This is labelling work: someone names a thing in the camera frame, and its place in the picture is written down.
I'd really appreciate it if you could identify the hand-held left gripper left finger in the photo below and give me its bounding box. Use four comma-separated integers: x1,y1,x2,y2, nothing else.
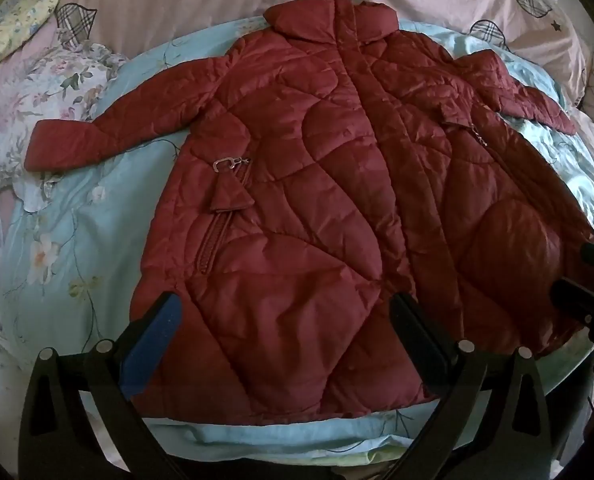
19,291,192,480

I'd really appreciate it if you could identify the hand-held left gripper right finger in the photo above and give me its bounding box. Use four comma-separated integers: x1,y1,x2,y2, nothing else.
389,292,568,480

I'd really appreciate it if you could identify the red quilted coat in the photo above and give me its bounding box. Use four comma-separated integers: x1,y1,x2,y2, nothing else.
24,0,594,428

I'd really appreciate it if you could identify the light blue floral blanket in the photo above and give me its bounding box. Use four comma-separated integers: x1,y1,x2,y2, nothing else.
0,15,594,466

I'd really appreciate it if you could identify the white floral ruffled cloth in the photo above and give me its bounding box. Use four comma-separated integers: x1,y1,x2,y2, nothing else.
0,40,128,211

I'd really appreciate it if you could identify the yellow floral cloth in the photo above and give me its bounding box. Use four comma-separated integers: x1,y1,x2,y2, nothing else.
0,0,65,81

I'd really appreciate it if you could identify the pink plaid-patch pillow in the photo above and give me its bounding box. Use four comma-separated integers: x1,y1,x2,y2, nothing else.
52,0,594,111

